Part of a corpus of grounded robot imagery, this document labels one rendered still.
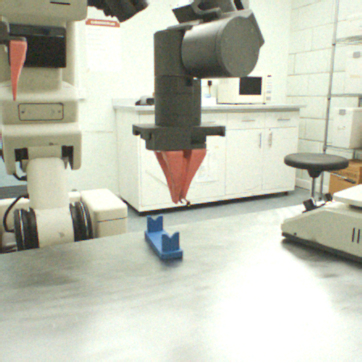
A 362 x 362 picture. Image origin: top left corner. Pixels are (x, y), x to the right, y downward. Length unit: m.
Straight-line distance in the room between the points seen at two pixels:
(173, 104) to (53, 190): 0.76
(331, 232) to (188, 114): 0.27
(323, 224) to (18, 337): 0.41
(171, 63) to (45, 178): 0.78
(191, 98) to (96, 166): 3.03
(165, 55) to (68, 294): 0.29
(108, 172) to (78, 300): 3.05
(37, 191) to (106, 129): 2.32
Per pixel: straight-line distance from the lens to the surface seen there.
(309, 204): 0.61
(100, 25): 3.45
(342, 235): 0.56
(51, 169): 1.16
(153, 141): 0.41
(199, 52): 0.38
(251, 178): 3.48
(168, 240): 0.52
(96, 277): 0.49
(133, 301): 0.43
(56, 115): 1.17
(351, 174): 3.27
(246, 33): 0.39
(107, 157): 3.44
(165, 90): 0.43
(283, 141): 3.65
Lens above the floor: 0.97
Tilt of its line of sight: 13 degrees down
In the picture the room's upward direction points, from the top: straight up
